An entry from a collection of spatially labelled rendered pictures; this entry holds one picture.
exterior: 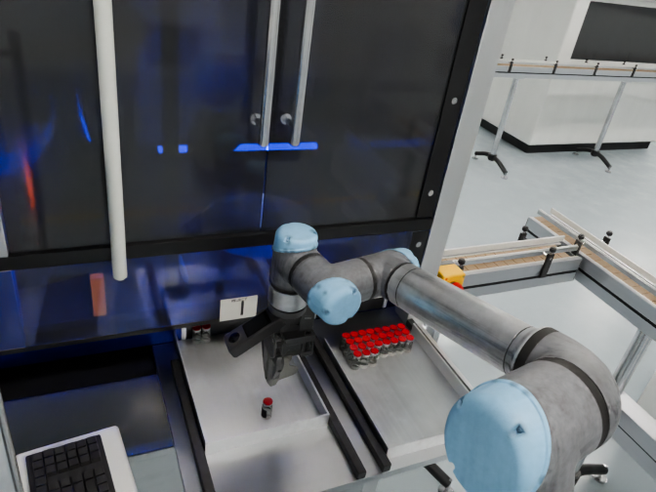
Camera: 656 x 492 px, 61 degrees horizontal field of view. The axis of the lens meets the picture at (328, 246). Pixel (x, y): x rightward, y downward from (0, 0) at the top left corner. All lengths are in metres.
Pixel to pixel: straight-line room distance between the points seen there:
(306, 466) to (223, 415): 0.21
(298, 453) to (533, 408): 0.66
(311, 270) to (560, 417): 0.44
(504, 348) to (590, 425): 0.16
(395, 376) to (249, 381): 0.35
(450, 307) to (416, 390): 0.55
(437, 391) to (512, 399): 0.77
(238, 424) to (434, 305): 0.54
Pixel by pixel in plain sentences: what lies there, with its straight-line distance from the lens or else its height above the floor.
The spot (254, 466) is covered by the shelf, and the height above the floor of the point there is 0.88.
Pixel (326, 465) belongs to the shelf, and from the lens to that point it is 1.19.
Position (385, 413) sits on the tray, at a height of 0.88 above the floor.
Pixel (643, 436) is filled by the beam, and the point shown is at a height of 0.53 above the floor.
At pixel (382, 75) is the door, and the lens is 1.16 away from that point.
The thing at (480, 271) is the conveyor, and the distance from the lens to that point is 1.78.
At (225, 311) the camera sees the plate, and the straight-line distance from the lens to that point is 1.28.
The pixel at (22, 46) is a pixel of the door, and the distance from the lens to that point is 1.01.
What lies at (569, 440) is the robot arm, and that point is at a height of 1.38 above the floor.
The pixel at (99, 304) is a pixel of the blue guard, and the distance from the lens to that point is 1.21.
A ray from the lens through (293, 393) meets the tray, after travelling 1.30.
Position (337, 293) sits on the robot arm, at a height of 1.31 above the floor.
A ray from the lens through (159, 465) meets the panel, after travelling 1.60.
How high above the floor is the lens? 1.81
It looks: 31 degrees down
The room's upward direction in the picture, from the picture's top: 9 degrees clockwise
